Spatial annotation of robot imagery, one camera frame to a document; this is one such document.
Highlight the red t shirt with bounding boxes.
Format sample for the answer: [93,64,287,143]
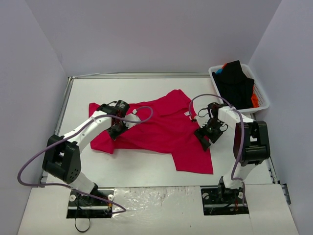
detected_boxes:
[90,90,214,174]

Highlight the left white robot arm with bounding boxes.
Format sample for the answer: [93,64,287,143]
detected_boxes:
[42,100,141,205]

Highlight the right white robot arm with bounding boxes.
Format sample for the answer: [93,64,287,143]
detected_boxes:
[194,102,270,202]

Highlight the black t shirt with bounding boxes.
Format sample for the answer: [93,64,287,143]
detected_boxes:
[212,60,254,110]

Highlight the orange t shirt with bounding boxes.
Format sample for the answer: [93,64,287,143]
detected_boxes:
[251,93,259,108]

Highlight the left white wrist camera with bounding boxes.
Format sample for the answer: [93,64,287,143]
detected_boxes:
[123,109,141,129]

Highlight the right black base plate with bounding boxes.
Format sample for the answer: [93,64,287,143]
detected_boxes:
[201,186,249,216]

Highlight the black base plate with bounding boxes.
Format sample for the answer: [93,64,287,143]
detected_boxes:
[66,190,112,219]
[201,186,249,216]

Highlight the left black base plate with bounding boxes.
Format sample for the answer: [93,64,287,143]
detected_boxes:
[66,190,112,219]

